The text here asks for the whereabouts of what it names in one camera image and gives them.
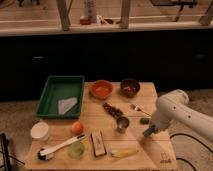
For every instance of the orange fruit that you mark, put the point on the orange fruit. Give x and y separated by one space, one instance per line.
77 128

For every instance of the red object on shelf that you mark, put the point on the red object on shelf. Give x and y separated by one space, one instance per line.
84 21

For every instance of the black stand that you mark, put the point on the black stand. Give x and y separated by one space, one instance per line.
5 153

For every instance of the orange bowl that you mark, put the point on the orange bowl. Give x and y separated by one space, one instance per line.
101 89

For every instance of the blue sponge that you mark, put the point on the blue sponge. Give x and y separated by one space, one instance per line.
149 131

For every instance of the white dish brush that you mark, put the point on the white dish brush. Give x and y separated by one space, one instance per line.
47 153

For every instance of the green cup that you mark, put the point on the green cup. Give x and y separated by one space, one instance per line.
76 150

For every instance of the purple bowl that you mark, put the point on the purple bowl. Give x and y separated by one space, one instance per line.
129 87

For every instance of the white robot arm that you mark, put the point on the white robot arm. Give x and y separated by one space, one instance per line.
173 106

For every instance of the brown white eraser block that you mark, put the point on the brown white eraser block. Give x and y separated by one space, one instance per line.
98 144

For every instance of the brown grape bunch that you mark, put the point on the brown grape bunch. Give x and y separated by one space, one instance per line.
113 111

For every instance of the metal measuring cup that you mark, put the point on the metal measuring cup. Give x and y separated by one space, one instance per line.
122 124

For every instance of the green plastic tray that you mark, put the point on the green plastic tray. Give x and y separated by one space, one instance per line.
57 88

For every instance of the grey folded cloth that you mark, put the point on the grey folded cloth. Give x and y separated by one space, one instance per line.
65 105

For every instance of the white round container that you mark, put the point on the white round container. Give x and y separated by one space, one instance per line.
40 131

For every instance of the green chili pepper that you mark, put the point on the green chili pepper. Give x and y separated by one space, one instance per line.
144 120

